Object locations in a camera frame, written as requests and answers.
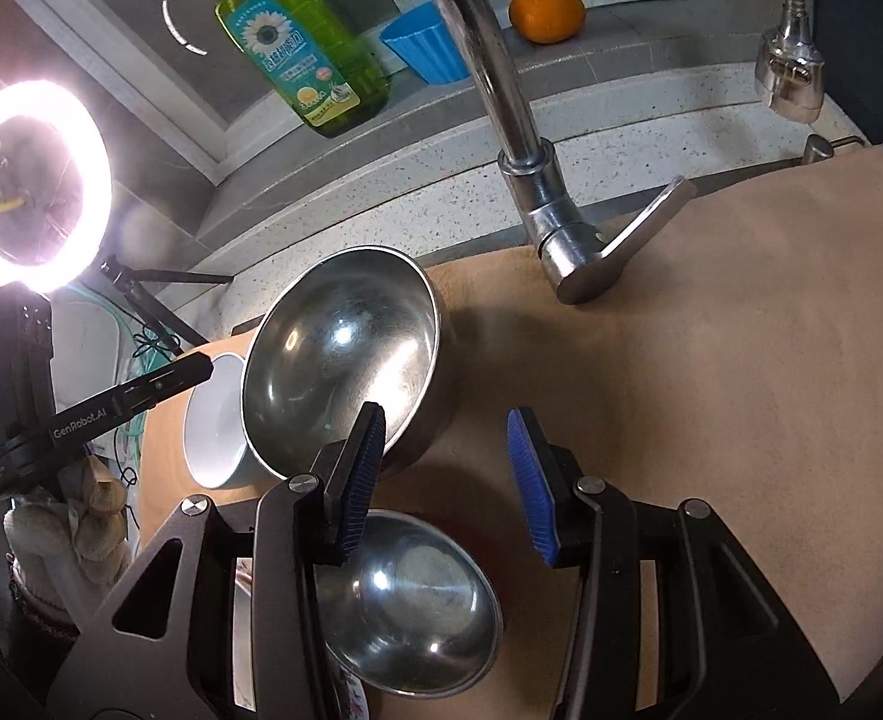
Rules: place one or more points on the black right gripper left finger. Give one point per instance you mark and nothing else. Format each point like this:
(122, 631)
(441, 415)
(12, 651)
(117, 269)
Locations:
(161, 645)

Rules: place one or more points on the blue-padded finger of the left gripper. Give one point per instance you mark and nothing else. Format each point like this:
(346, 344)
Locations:
(186, 372)

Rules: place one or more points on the green dish soap bottle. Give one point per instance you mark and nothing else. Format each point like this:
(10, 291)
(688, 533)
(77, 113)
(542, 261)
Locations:
(329, 77)

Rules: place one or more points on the ring light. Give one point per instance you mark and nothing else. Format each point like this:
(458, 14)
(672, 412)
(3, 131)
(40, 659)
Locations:
(55, 186)

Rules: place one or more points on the orange fruit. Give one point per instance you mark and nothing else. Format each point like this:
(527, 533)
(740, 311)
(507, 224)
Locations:
(546, 22)

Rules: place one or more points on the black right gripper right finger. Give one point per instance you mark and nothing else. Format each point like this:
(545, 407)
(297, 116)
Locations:
(672, 617)

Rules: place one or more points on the beige cloth mat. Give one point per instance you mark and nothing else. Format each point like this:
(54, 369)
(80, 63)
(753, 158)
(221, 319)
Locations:
(739, 359)

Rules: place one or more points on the gloved left hand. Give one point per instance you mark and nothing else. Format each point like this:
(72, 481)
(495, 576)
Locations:
(67, 554)

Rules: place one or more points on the blue plastic cup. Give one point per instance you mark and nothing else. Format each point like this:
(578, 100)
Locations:
(421, 39)

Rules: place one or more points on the chrome kitchen faucet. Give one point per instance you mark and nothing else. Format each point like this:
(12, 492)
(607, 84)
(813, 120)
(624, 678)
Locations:
(579, 263)

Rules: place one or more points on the light blue ceramic bowl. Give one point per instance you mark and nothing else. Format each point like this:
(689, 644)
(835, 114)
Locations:
(216, 451)

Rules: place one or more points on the pull-out sprayer head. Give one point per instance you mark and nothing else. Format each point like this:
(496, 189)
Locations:
(789, 69)

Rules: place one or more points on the small steel bowl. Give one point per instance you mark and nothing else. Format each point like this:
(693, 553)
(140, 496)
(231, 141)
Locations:
(410, 613)

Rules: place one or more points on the large steel bowl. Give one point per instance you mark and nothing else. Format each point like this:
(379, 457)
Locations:
(366, 324)

